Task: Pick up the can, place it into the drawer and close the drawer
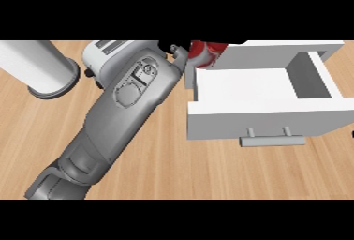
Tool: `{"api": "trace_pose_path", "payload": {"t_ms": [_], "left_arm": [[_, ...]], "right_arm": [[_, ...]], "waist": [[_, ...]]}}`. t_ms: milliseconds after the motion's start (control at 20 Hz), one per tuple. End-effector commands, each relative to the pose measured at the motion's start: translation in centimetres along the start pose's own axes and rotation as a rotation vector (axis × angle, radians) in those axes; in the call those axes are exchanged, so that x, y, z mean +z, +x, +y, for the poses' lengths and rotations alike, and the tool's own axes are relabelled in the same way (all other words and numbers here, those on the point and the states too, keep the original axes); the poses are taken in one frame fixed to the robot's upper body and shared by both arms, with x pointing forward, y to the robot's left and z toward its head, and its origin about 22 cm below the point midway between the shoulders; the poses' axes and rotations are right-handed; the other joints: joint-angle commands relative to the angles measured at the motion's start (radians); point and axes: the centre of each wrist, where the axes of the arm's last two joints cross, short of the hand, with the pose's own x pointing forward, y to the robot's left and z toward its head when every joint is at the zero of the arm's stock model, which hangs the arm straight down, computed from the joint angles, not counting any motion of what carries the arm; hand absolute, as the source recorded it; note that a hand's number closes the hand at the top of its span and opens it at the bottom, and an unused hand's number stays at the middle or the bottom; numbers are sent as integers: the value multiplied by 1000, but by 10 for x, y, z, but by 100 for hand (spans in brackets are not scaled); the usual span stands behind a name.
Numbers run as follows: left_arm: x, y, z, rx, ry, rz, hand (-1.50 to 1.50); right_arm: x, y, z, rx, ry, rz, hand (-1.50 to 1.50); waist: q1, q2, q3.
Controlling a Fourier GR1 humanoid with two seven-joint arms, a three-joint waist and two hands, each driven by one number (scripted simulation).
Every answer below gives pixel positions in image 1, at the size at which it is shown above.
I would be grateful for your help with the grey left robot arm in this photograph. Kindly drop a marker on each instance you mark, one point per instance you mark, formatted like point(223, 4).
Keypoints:
point(119, 115)

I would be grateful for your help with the white open drawer box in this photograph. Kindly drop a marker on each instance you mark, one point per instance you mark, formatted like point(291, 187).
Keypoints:
point(243, 84)

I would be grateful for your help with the white appliance with black knobs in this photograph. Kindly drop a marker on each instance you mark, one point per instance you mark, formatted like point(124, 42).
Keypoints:
point(103, 54)

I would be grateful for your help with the white cabinet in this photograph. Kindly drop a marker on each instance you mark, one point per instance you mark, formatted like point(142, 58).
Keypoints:
point(263, 54)

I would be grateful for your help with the white cylinder with grey base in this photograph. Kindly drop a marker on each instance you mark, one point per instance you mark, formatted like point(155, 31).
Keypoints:
point(32, 67)

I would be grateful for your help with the white drawer front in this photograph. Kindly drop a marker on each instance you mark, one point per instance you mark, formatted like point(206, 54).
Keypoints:
point(258, 117)

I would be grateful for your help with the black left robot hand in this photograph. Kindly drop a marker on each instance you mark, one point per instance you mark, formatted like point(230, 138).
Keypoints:
point(177, 43)

